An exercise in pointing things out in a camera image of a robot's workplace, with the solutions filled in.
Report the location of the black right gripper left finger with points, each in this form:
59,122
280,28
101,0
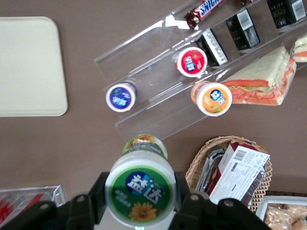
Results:
60,213

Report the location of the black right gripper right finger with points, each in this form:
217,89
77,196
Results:
206,213

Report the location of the green gum bottle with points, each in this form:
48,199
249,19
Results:
141,187

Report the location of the orange gum bottle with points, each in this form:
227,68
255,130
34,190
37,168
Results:
213,99

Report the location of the purple gum bottle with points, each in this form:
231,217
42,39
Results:
121,98

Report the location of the beige plastic tray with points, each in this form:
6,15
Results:
28,67

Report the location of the red gum bottle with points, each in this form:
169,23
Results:
192,61

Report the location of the clear acrylic bottle rack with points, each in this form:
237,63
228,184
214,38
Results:
55,194

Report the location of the white and red cookie box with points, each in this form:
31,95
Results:
239,172

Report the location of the oval tan wicker basket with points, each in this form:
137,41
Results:
199,158

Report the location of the white rectangular dish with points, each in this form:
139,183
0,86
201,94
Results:
263,203

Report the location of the clear rice snack packet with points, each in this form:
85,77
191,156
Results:
278,216
299,215

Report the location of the wrapped triangular sandwich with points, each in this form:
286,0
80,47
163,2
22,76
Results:
261,81
301,49

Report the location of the clear acrylic step display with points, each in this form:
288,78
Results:
156,79

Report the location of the small black carton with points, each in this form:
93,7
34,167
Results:
287,13
213,48
243,30

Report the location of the Snickers bar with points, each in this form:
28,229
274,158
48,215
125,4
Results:
202,10

